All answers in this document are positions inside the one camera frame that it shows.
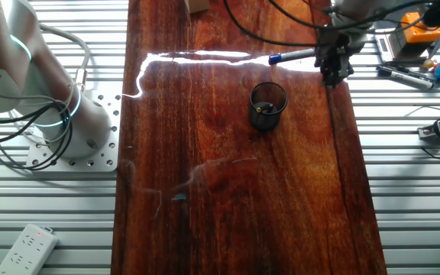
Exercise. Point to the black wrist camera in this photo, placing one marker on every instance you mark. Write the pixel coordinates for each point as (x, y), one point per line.
(437, 13)

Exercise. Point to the black pen with gold tip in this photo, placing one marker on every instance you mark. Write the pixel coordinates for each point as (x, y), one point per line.
(266, 109)

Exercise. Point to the black marker on right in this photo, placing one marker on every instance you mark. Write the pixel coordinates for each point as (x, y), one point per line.
(403, 75)

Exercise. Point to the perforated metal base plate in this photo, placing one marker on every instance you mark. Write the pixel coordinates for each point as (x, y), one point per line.
(107, 153)

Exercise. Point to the light wooden block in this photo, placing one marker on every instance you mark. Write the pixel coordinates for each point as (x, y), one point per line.
(197, 5)

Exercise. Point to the blue and white marker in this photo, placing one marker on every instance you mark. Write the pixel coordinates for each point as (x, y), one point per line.
(292, 56)

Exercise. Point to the white power strip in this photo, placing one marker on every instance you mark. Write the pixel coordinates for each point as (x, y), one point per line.
(25, 252)

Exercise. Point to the orange emergency stop button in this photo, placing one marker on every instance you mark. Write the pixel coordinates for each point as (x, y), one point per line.
(420, 28)

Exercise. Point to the brown wooden board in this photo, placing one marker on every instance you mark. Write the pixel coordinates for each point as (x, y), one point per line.
(224, 198)

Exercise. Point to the small silver device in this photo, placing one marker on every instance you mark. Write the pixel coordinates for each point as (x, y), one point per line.
(390, 46)

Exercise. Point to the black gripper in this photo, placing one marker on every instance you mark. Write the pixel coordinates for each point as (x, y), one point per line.
(334, 44)

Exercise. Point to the black mesh pen holder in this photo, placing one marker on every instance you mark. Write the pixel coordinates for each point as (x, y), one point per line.
(266, 122)

